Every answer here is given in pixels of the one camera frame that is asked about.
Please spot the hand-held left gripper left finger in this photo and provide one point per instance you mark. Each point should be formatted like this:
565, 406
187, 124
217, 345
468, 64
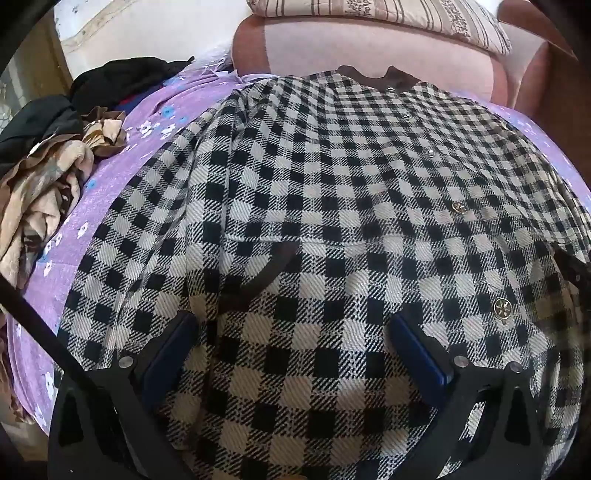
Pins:
173, 355

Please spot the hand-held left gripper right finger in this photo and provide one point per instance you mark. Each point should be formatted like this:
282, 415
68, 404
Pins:
422, 355

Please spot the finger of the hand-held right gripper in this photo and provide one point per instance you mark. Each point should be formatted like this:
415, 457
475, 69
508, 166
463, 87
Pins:
571, 270

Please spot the black white checked coat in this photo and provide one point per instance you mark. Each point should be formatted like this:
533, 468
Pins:
332, 194

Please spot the beige brown patterned blanket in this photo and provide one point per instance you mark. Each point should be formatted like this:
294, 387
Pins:
41, 194

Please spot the purple floral bed sheet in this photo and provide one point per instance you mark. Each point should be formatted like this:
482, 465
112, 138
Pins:
138, 138

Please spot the blue and red garment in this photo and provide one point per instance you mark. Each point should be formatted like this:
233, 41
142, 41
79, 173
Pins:
131, 102

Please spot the dark grey garment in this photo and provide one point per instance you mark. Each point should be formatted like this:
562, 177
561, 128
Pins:
37, 134

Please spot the black garment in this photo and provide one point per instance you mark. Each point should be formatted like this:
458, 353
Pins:
120, 76

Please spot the pink upholstered headboard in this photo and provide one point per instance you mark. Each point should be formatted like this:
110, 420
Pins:
369, 50

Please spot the clear plastic bag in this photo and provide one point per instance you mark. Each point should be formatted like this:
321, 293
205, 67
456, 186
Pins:
219, 60

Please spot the striped beige pillow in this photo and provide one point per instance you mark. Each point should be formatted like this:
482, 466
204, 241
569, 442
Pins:
392, 16

